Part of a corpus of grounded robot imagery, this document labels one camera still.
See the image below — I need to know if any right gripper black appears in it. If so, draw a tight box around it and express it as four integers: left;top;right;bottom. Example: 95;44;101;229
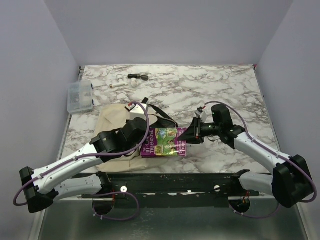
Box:
178;116;222;144

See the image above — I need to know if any beige student backpack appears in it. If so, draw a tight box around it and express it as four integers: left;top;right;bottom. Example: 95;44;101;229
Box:
93;103;178;173

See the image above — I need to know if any Treehouse book purple cover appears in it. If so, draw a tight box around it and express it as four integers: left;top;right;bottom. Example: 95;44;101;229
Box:
140;127;187;158

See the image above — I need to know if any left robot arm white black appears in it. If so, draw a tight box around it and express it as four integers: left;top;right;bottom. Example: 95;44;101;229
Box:
19;117;150;213

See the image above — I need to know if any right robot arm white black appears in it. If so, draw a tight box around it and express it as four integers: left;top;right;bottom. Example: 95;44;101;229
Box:
178;101;318;208

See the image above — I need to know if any small white round cap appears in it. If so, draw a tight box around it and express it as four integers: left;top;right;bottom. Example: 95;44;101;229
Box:
131;78;139;88

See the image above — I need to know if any white plastic pipe fitting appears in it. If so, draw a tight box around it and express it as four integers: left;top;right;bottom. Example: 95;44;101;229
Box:
109;74;128;89

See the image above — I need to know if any black cylindrical tool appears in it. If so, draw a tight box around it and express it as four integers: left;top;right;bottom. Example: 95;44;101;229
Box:
127;74;149;81

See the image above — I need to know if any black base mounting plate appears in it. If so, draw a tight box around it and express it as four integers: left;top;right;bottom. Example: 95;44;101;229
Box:
82;171;261;208

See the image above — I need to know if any clear plastic organizer box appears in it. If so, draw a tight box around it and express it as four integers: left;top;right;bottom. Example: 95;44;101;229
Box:
67;80;94;115

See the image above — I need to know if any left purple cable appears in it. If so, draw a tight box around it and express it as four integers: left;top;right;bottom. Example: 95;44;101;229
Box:
12;101;151;221

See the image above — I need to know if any purple cable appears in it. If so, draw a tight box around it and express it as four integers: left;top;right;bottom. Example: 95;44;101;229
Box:
203;101;318;218
12;101;151;221

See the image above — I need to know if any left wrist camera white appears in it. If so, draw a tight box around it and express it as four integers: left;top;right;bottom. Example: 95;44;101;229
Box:
129;104;146;120

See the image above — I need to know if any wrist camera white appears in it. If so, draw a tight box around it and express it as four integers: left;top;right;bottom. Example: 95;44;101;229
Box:
129;104;146;120
195;107;208;123

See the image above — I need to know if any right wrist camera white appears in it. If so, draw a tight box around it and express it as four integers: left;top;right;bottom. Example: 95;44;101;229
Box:
195;107;208;123

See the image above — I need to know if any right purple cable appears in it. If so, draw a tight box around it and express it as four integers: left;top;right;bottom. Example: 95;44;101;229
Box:
203;101;318;218

